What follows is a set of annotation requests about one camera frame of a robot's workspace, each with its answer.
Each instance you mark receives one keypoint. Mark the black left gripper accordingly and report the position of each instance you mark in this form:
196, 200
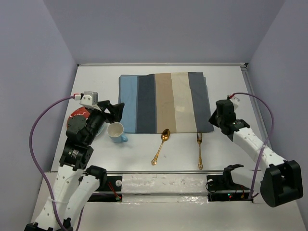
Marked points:
116, 110

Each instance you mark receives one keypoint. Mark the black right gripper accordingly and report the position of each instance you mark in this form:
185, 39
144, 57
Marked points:
212, 120

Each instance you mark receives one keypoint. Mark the blue white mug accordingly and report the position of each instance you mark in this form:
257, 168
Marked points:
116, 133

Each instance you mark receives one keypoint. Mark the red floral plate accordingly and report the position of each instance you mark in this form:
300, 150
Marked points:
82, 111

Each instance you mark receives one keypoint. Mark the gold fork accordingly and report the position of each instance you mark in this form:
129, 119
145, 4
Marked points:
199, 141

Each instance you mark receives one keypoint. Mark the gold spoon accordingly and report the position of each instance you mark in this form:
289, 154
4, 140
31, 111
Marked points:
164, 137

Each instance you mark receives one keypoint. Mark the striped blue beige cloth placemat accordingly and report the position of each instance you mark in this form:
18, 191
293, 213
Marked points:
155, 102

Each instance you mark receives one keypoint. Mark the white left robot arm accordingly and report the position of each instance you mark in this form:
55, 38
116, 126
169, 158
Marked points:
75, 182

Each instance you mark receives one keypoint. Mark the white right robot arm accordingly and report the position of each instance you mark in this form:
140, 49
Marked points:
280, 181

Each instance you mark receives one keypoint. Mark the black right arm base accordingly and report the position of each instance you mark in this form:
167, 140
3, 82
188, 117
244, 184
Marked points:
221, 188

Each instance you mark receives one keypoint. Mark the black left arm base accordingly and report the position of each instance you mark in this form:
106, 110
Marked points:
110, 192

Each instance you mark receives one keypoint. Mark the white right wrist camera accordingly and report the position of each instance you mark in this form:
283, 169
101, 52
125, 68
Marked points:
235, 101

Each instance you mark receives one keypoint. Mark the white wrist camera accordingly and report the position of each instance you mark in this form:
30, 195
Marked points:
89, 99
235, 101

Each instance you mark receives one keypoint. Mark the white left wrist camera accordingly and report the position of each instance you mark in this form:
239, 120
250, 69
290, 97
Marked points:
89, 99

